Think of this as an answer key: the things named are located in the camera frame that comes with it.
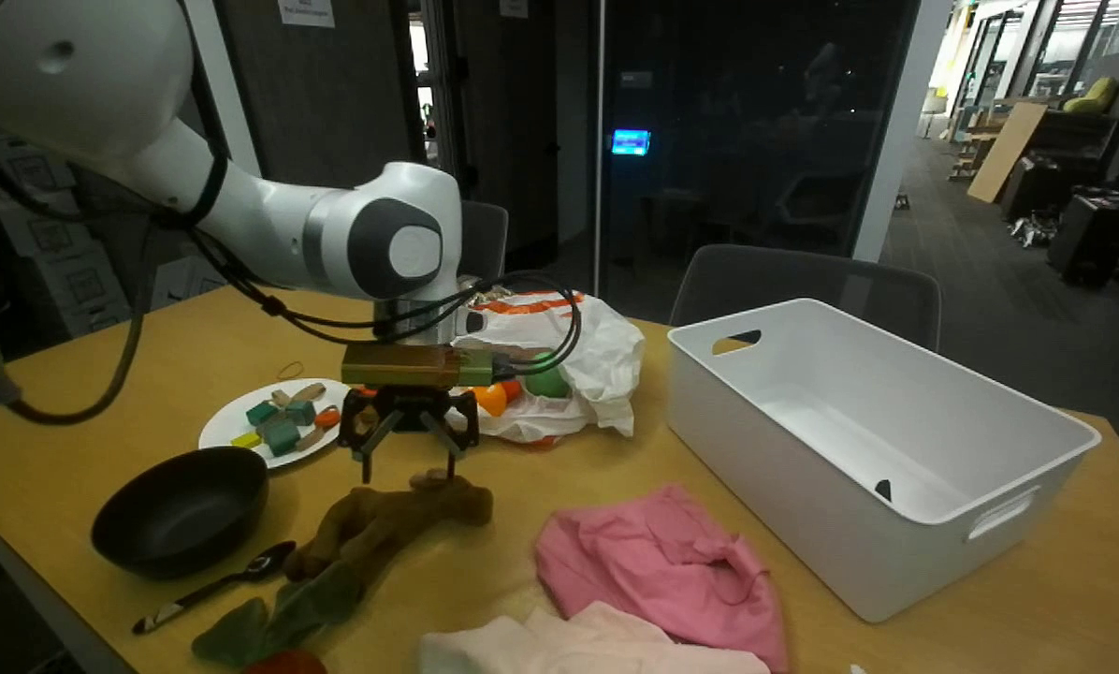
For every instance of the white round plate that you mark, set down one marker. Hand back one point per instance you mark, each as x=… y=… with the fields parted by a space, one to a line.
x=224 y=433

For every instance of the leaning wooden board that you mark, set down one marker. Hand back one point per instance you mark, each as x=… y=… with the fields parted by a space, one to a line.
x=1004 y=153

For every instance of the yellow toy block on plate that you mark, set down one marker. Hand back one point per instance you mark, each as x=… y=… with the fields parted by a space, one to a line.
x=246 y=438

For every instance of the grey equipment rack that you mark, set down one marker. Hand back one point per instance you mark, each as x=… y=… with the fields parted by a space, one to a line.
x=74 y=265

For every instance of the pink cloth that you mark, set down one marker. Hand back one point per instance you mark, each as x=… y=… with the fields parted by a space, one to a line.
x=655 y=562

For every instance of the cream pale cloth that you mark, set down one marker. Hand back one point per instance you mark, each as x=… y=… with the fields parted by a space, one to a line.
x=523 y=648

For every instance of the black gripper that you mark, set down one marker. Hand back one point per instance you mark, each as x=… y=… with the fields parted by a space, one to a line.
x=411 y=401

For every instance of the black bowl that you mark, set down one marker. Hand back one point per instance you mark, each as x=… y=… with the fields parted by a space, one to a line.
x=176 y=511

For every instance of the yellow-green lounge chair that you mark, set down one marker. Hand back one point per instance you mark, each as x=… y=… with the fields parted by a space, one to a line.
x=1091 y=94

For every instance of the wide wrist camera bar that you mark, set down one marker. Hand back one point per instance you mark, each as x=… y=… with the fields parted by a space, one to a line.
x=396 y=366

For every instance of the white paper wall sign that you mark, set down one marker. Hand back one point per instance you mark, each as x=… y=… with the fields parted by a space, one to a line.
x=304 y=13

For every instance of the dark box on floor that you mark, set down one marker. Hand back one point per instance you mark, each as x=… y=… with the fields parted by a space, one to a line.
x=1091 y=234

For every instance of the beige wooden peg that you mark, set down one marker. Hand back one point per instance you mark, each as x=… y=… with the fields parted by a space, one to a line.
x=296 y=394

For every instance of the orange toy pear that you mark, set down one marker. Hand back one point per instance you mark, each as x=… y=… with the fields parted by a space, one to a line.
x=500 y=397

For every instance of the dark office chair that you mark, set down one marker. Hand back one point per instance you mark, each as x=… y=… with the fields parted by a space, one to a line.
x=483 y=238

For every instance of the plush red rose green leaves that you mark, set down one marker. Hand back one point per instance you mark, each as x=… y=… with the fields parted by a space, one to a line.
x=284 y=613

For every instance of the green toy apple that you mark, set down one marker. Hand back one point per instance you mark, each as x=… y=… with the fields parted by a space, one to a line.
x=549 y=384

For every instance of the orange toy piece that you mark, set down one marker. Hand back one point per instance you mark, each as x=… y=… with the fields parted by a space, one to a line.
x=329 y=416

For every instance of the small blue lit screen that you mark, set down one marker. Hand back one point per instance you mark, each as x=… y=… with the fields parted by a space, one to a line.
x=629 y=140

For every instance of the teal toy block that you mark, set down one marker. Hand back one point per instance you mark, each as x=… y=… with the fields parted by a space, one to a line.
x=265 y=412
x=284 y=436
x=301 y=412

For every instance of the black spoon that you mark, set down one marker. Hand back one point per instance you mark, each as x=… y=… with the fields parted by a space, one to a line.
x=225 y=581

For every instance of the white plastic bin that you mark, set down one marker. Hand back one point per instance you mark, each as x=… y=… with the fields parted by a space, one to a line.
x=834 y=526

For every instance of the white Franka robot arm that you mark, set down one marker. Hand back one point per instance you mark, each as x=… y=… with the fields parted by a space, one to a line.
x=74 y=63

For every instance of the white orange plastic bag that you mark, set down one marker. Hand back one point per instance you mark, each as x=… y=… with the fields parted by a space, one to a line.
x=599 y=360

